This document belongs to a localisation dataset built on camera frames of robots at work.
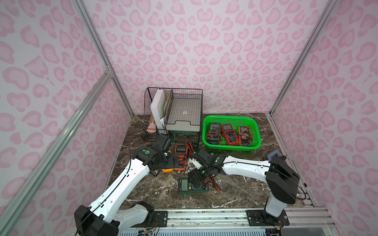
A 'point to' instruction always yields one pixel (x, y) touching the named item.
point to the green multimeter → (193, 185)
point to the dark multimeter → (213, 136)
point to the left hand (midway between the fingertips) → (170, 161)
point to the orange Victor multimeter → (244, 135)
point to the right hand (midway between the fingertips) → (193, 177)
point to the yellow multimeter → (167, 170)
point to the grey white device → (276, 151)
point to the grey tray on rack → (184, 114)
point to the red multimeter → (230, 134)
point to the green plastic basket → (236, 121)
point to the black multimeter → (191, 149)
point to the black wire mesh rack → (150, 131)
